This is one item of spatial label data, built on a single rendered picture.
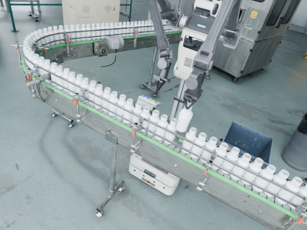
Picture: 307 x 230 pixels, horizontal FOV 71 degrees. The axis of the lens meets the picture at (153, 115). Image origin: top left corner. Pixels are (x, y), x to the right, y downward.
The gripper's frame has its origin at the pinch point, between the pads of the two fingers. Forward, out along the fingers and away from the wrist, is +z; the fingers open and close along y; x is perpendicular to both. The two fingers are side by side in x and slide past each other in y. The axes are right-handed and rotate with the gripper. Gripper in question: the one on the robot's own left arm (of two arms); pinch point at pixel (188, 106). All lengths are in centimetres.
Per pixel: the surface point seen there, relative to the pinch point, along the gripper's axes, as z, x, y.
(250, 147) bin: 50, -44, 61
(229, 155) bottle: 16.9, -28.4, -0.8
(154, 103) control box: 17.6, 25.2, 14.0
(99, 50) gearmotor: 36, 135, 90
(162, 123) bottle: 16.8, 11.0, -1.7
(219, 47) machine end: 73, 61, 381
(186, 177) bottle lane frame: 43.9, -12.8, -4.3
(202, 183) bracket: 35.2, -22.3, -9.8
